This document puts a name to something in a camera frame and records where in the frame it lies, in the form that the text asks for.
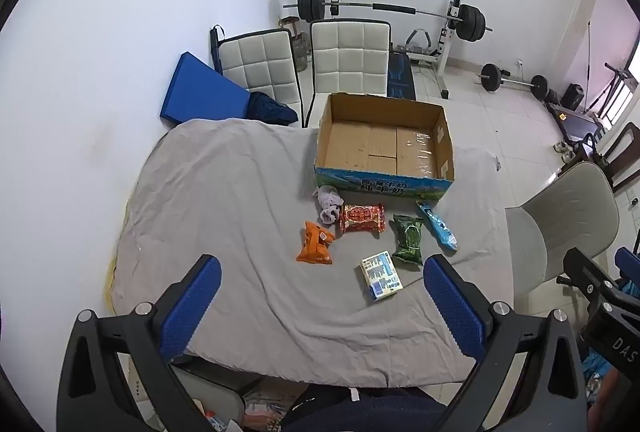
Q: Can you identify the light blue long packet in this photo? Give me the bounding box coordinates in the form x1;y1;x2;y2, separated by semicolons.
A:
416;201;458;253

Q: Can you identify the white blue tissue pack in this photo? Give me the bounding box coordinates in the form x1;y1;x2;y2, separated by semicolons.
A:
360;251;404;302

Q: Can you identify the green snack packet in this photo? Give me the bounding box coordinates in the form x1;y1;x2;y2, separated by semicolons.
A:
390;214;423;266

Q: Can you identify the red snack packet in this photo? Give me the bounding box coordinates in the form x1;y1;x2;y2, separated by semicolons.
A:
338;204;386;235

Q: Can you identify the orange snack packet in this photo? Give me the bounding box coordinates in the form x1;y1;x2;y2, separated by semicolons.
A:
296;221;335;265

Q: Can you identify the grey fuzzy sock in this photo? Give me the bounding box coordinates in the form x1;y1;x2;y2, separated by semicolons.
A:
314;185;344;226

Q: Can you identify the beige plastic chair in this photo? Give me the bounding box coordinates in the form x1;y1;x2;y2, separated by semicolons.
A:
506;162;620;299

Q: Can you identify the grey table cloth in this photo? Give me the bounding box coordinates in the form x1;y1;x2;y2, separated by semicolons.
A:
110;116;518;388

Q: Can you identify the open cardboard box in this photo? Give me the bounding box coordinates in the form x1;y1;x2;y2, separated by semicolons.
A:
314;92;456;202

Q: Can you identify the barbell on floor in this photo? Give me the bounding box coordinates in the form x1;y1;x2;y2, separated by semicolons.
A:
478;63;549;101

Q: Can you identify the dark blue cloth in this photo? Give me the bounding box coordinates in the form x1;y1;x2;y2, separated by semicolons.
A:
245;92;298;126

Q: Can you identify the blue foam mat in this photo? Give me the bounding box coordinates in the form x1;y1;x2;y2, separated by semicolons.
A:
160;52;250;125

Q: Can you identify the barbell on rack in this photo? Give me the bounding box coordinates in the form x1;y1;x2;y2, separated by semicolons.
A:
283;0;492;43

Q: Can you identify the white weight bench rack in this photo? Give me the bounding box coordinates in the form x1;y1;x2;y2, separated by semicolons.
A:
391;0;462;99

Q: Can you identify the left white padded chair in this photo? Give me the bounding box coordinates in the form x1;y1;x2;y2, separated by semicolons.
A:
217;28;304;126

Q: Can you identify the white padded chair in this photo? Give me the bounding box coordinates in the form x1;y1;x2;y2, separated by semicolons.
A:
217;28;304;126
305;18;392;126

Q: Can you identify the right white padded chair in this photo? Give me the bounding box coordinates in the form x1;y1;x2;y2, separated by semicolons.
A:
305;18;392;126

